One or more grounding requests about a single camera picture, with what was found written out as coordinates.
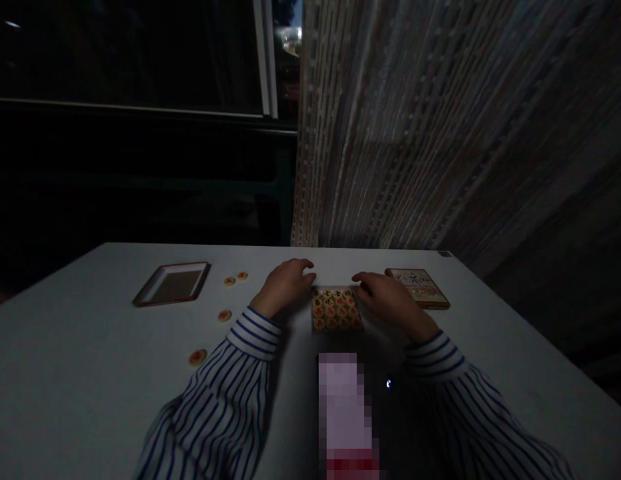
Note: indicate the person's left hand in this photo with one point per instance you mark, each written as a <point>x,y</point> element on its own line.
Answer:
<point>280,285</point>

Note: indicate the person's right hand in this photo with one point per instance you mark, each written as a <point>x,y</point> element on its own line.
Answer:
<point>390,300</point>

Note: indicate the person's right fingers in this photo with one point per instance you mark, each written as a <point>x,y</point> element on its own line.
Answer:
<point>364,282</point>

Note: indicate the person's left fingers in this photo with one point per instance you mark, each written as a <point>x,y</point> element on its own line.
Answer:
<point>302,267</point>

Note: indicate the block of wooden chess pieces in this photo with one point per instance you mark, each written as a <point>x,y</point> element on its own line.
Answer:
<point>337,311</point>

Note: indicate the printed box lid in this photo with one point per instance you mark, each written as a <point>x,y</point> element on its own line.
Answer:
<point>419,287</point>

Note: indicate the round wooden chess piece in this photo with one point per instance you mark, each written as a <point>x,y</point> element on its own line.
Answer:
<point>197,356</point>
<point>230,281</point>
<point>224,315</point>
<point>241,275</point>

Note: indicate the open brown box tray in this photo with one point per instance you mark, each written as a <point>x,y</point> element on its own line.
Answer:
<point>175,284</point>

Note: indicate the person's body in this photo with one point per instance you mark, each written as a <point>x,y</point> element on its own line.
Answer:
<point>415,440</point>

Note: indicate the striped woven curtain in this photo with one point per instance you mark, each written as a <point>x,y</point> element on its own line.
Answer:
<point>440,125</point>

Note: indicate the dark window with white frame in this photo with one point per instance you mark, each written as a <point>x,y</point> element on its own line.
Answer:
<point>140,55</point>

